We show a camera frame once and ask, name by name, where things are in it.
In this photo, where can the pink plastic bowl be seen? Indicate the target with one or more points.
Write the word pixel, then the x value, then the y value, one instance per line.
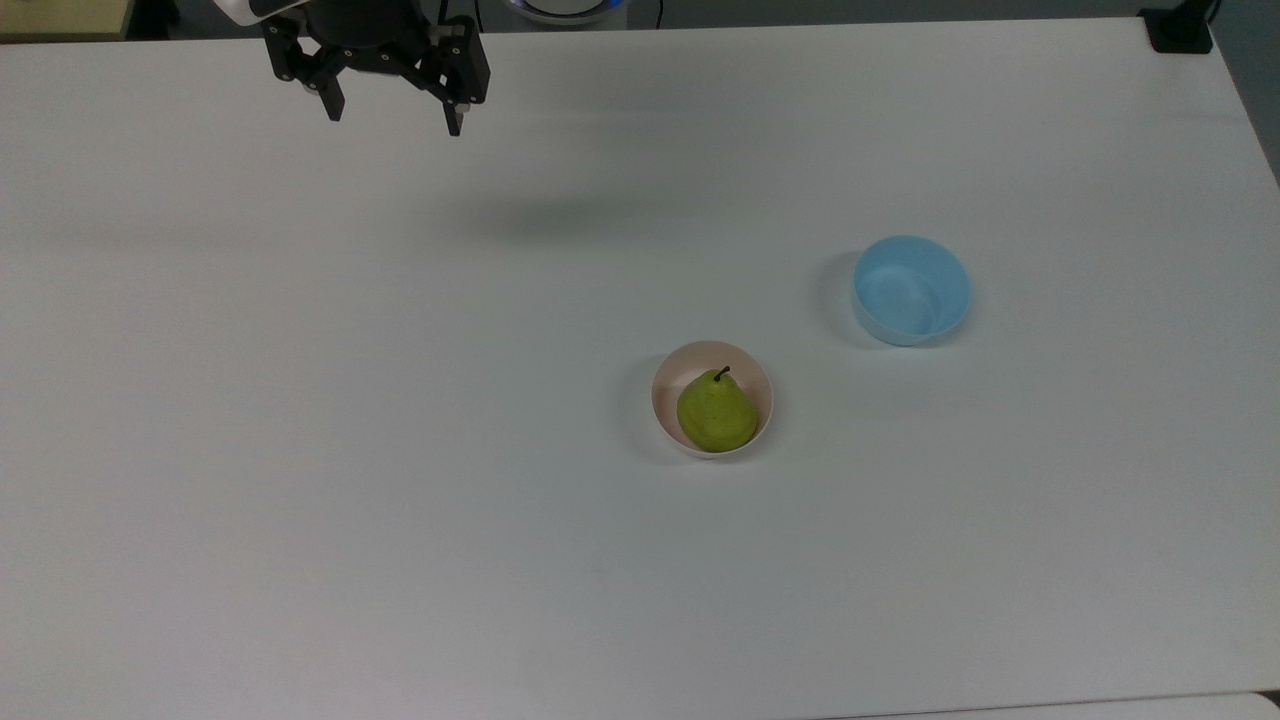
pixel 668 395

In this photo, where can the light blue plastic bowl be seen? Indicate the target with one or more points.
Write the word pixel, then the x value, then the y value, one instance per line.
pixel 912 292

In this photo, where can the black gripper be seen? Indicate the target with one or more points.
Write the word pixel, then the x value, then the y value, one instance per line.
pixel 365 30

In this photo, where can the green pear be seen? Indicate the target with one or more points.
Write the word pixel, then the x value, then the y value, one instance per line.
pixel 716 412

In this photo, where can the black table clamp block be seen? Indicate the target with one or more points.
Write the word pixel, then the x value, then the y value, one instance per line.
pixel 1178 30

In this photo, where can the beige box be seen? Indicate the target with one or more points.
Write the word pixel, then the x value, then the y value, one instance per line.
pixel 60 15

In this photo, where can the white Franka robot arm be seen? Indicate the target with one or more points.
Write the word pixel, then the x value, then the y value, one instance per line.
pixel 240 8

